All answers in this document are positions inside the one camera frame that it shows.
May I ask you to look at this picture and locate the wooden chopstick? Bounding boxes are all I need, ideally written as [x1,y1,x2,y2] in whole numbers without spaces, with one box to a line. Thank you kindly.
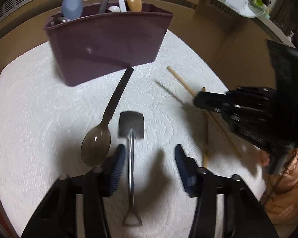
[201,86,210,168]
[166,66,242,158]

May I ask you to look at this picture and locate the translucent brown plastic spoon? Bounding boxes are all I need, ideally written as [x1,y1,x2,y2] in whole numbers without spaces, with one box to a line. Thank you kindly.
[81,68,133,167]

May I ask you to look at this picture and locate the metal shovel-shaped spoon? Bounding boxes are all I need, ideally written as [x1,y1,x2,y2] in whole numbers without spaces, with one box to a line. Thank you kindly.
[118,111,145,227]

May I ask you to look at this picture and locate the wooden spoon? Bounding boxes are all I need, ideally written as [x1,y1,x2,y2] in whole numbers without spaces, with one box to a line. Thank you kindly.
[127,0,142,12]

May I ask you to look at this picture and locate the blue plastic rice spoon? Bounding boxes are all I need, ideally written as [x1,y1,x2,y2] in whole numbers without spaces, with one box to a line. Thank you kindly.
[61,0,83,20]

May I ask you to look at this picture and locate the white ball-handle spoon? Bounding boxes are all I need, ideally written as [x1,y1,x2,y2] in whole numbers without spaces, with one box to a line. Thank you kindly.
[108,5,120,12]

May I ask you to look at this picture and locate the pink jacket sleeve forearm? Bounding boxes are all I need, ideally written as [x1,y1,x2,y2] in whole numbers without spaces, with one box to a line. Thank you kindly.
[260,148,298,237]

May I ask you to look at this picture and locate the purple plastic utensil holder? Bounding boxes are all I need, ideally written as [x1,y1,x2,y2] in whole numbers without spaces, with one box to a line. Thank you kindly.
[45,3,173,86]

